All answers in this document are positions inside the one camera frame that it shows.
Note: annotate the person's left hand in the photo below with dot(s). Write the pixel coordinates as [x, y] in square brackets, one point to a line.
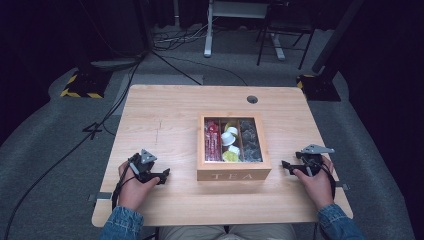
[133, 193]

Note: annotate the white capsule cup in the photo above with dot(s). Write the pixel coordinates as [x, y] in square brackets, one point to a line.
[228, 138]
[234, 150]
[232, 130]

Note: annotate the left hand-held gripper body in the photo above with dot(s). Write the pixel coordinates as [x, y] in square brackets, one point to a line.
[142, 165]

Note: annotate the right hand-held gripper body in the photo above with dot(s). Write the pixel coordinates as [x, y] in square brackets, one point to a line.
[311, 160]

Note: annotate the black chair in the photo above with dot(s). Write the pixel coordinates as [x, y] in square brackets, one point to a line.
[286, 23]

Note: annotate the wooden tea box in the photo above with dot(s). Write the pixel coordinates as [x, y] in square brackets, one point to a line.
[233, 173]

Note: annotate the yellow striped stand base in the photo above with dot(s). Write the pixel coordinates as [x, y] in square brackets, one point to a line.
[321, 88]
[85, 85]

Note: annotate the pile of dark tea bags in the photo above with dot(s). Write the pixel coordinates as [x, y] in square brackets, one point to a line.
[250, 141]

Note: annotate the green lid capsule cup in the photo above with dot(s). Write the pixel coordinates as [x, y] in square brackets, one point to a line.
[229, 156]

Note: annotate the white desk frame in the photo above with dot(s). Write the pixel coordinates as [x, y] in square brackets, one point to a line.
[209, 33]

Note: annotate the grey table bracket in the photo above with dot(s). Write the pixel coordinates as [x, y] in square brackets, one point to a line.
[343, 186]
[101, 196]

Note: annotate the slanted black pole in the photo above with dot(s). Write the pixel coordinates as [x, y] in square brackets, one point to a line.
[336, 36]

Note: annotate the pile of red sachets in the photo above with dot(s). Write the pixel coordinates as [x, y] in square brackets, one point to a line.
[212, 141]

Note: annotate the person's right hand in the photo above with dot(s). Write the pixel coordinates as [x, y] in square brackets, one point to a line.
[318, 188]

